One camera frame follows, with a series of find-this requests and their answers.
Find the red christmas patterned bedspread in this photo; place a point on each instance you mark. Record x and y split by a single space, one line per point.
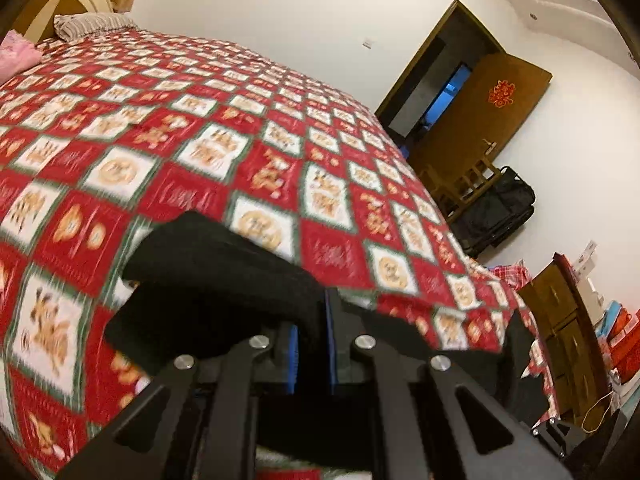
109 137

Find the brown wooden dresser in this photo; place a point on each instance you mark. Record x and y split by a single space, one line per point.
570 345

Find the black pants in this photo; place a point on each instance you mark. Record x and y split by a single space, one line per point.
201 289

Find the wooden chair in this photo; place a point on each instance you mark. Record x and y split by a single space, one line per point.
454 196

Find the pink cloth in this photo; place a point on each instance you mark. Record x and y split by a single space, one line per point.
17 55

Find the colourful boxes on dresser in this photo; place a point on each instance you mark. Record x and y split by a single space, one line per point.
616 327

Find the black suitcase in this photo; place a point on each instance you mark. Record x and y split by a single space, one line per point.
496 215

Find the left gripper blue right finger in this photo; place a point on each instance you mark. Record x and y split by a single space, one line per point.
339 345

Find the red plaid cloth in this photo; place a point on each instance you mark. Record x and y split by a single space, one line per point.
516 274

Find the brown wooden door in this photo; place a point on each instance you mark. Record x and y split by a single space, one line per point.
483 117

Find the beige wooden headboard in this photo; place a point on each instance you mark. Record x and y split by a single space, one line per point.
35 20

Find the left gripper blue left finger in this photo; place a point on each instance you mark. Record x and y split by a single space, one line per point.
292 368

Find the striped pillow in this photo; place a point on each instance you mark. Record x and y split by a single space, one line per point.
72 27

